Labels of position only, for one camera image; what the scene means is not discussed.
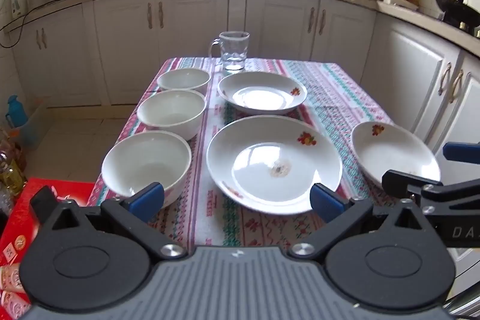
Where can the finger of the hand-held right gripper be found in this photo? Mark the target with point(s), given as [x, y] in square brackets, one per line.
[401, 183]
[461, 152]

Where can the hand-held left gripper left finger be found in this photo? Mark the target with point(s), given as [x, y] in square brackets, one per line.
[147, 202]

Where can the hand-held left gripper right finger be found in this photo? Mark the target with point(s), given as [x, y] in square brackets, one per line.
[328, 203]

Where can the white plate with fruit print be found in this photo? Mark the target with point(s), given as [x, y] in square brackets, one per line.
[262, 95]
[393, 155]
[262, 162]

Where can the white pink-flowered bowl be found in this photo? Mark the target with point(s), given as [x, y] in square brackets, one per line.
[170, 113]
[146, 162]

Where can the plain white bowl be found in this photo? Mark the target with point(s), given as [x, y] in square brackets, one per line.
[183, 78]

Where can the black phone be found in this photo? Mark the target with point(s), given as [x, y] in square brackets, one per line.
[42, 203]

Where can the red green patterned tablecloth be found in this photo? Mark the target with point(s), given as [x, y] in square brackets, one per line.
[330, 91]

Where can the black gas stove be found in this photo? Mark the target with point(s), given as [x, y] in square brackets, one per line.
[467, 28]

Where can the red printed carton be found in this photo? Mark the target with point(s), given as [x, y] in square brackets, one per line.
[15, 222]

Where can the yellow cooking oil bottle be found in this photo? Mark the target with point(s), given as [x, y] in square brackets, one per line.
[13, 173]

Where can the black wok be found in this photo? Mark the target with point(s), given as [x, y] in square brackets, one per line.
[455, 7]

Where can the teal thermos bottle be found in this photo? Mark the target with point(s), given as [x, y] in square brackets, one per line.
[15, 113]

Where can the white plastic tray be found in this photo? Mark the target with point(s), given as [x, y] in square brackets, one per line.
[399, 1]

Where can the clear glass mug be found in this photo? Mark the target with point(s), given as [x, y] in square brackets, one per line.
[234, 50]

